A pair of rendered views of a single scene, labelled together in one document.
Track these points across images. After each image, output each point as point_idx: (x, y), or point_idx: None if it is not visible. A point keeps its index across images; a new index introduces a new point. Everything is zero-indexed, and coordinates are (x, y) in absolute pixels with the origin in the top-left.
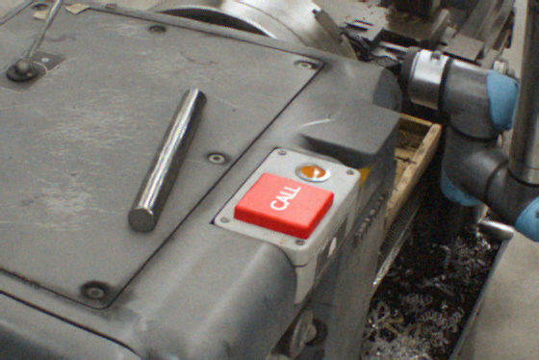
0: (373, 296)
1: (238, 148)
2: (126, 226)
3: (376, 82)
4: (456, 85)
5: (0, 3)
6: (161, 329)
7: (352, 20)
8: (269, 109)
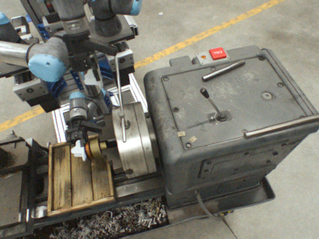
0: None
1: (207, 68)
2: (243, 65)
3: (159, 68)
4: (83, 105)
5: None
6: (258, 49)
7: (67, 137)
8: (189, 72)
